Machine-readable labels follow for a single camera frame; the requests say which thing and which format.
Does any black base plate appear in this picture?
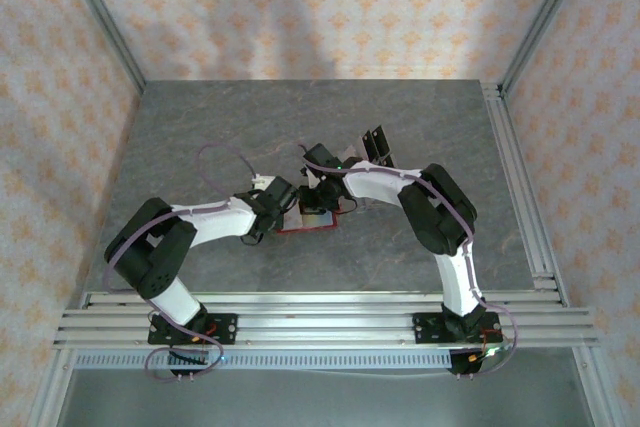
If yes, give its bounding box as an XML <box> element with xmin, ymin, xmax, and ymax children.
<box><xmin>412</xmin><ymin>311</ymin><xmax>501</xmax><ymax>346</ymax></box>
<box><xmin>147</xmin><ymin>313</ymin><xmax>238</xmax><ymax>347</ymax></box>

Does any aluminium frame post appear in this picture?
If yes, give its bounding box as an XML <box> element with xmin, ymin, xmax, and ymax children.
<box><xmin>54</xmin><ymin>0</ymin><xmax>147</xmax><ymax>94</ymax></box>
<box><xmin>499</xmin><ymin>0</ymin><xmax>594</xmax><ymax>96</ymax></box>

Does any black base electronics box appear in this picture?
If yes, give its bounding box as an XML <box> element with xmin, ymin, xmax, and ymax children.
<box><xmin>446</xmin><ymin>346</ymin><xmax>504</xmax><ymax>381</ymax></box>

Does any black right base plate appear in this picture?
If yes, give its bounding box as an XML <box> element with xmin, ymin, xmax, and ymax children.
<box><xmin>412</xmin><ymin>311</ymin><xmax>501</xmax><ymax>346</ymax></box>

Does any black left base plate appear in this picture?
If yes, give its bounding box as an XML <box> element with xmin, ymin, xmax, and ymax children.
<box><xmin>147</xmin><ymin>313</ymin><xmax>238</xmax><ymax>347</ymax></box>

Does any aluminium frame leg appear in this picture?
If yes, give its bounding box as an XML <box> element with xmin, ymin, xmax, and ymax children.
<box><xmin>569</xmin><ymin>346</ymin><xmax>619</xmax><ymax>427</ymax></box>
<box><xmin>29</xmin><ymin>346</ymin><xmax>76</xmax><ymax>427</ymax></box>

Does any grey metal shelf panel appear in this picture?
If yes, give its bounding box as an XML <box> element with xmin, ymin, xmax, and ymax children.
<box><xmin>54</xmin><ymin>369</ymin><xmax>596</xmax><ymax>427</ymax></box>

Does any grey slotted cable duct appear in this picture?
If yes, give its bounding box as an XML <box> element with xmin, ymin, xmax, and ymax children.
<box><xmin>74</xmin><ymin>350</ymin><xmax>454</xmax><ymax>371</ymax></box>

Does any aluminium side rail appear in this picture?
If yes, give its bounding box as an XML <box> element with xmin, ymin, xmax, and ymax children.
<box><xmin>482</xmin><ymin>81</ymin><xmax>569</xmax><ymax>306</ymax></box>

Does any aluminium mounting rail beam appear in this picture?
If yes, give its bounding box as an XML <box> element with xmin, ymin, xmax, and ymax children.
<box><xmin>52</xmin><ymin>291</ymin><xmax>599</xmax><ymax>351</ymax></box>

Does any black card stand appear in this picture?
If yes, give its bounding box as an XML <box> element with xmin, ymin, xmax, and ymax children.
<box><xmin>357</xmin><ymin>124</ymin><xmax>397</xmax><ymax>169</ymax></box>

